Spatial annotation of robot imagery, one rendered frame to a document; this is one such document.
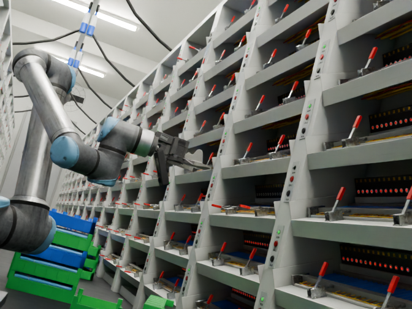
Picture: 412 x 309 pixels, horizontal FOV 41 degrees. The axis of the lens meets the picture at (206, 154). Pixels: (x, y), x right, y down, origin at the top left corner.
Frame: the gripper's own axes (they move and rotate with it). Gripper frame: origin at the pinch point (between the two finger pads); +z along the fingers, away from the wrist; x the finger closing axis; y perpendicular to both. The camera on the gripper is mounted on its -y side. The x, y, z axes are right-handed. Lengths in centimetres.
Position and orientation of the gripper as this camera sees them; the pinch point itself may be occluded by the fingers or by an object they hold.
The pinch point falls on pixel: (203, 171)
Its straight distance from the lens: 189.1
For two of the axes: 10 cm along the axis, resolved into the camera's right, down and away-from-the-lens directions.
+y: 2.9, -9.4, 1.7
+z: 9.0, 3.3, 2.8
